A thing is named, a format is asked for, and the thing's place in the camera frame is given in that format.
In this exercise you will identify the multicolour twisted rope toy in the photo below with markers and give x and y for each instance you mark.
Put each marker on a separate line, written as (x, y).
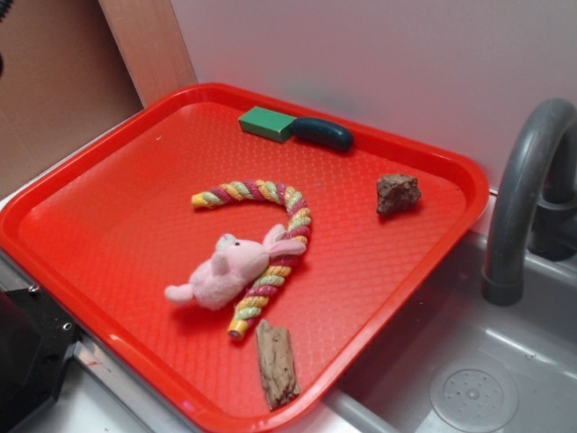
(257, 295)

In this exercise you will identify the dark teal toy cucumber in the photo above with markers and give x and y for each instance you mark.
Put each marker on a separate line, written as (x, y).
(322, 132)

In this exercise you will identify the grey toy faucet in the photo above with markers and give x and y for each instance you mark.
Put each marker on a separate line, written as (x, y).
(535, 209)

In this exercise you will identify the brown rock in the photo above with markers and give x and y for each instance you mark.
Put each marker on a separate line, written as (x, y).
(396, 193)

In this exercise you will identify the wooden board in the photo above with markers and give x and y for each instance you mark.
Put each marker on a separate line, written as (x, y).
(148, 37)

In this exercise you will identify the grey toy sink basin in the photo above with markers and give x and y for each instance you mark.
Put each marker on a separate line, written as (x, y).
(450, 361)

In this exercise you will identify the red plastic tray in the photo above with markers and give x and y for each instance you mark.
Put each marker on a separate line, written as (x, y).
(108, 230)

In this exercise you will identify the brown wood bark piece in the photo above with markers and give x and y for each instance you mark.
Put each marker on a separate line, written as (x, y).
(276, 364)

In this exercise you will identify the pink plush bunny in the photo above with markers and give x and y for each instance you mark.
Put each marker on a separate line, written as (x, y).
(233, 265)

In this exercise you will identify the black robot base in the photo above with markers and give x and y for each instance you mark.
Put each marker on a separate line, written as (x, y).
(38, 339)

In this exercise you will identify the green rectangular block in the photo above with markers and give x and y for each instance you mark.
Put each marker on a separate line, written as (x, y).
(267, 123)

